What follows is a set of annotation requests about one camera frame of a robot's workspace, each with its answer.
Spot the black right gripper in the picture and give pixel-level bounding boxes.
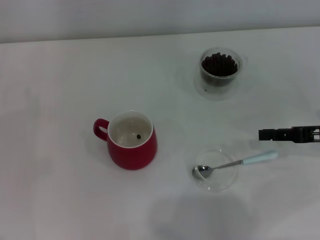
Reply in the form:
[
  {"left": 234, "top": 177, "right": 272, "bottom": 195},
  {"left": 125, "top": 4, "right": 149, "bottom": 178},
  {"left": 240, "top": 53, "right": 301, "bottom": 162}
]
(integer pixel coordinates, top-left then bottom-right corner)
[{"left": 258, "top": 125, "right": 320, "bottom": 144}]

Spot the metal spoon with blue handle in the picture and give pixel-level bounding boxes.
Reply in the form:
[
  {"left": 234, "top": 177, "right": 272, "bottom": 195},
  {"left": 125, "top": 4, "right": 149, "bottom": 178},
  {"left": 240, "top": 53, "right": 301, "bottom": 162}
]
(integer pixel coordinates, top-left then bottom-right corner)
[{"left": 191, "top": 149, "right": 279, "bottom": 179}]

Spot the red ceramic mug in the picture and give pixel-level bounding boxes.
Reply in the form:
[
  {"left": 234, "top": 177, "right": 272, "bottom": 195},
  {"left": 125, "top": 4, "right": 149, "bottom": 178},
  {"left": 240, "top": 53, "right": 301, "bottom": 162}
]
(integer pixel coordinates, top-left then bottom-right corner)
[{"left": 93, "top": 109, "right": 159, "bottom": 171}]

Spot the pile of coffee beans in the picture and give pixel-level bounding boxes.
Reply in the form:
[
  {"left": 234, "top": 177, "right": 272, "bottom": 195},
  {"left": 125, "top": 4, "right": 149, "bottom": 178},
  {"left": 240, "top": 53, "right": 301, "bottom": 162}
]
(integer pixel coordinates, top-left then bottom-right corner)
[{"left": 201, "top": 52, "right": 239, "bottom": 85}]

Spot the clear glass saucer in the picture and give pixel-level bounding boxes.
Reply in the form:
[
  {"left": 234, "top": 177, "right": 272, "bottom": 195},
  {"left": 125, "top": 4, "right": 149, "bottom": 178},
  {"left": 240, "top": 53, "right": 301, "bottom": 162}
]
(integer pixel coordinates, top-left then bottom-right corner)
[{"left": 194, "top": 71, "right": 245, "bottom": 102}]

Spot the small clear glass dish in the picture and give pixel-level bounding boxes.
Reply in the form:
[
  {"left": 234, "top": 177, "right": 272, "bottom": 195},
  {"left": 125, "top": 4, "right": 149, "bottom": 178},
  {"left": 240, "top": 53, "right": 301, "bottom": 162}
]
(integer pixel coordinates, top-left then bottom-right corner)
[{"left": 191, "top": 149, "right": 238, "bottom": 193}]

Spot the double-wall glass cup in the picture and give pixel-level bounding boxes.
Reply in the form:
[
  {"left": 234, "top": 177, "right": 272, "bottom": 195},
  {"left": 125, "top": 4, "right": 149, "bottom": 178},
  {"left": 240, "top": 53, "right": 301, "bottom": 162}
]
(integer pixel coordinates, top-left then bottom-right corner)
[{"left": 199, "top": 47, "right": 249, "bottom": 87}]

